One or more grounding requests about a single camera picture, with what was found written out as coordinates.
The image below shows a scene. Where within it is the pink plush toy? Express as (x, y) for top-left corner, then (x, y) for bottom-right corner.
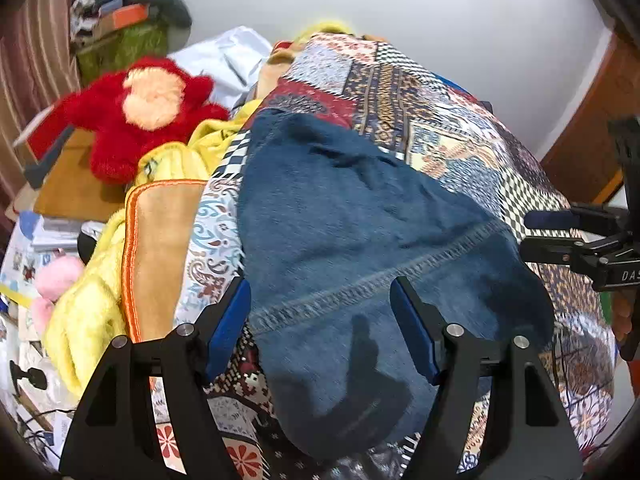
(29, 255), (85, 333)

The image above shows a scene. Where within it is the blue denim jacket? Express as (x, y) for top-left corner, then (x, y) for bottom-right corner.
(238, 110), (553, 460)

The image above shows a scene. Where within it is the striped maroon curtain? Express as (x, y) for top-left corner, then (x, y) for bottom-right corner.
(1, 0), (79, 206)

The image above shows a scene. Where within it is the white cloth sheet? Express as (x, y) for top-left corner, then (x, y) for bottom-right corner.
(168, 26), (272, 110)

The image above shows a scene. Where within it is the brown cardboard board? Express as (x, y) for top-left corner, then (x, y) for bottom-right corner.
(1, 129), (126, 222)

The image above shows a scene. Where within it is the right hand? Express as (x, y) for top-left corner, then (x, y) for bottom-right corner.
(612, 288), (636, 342)

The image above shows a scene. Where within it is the tan orange-trimmed blanket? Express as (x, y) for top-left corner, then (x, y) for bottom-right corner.
(122, 179), (205, 342)

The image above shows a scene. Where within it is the grey pillow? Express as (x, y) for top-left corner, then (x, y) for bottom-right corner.
(125, 0), (192, 52)

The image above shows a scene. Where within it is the orange box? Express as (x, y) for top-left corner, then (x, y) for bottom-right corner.
(92, 3), (149, 38)

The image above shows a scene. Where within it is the red plush toy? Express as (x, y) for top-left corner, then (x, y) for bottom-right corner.
(27, 58), (229, 184)

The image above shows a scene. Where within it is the yellow fuzzy pillow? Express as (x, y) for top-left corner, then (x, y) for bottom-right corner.
(293, 20), (354, 44)

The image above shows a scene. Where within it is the stack of papers and books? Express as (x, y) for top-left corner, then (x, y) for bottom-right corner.
(1, 211), (122, 411)

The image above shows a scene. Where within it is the yellow blanket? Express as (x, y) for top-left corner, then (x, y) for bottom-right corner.
(42, 100), (259, 398)

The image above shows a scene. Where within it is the wooden wardrobe door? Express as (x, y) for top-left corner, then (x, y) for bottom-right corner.
(541, 35), (639, 204)

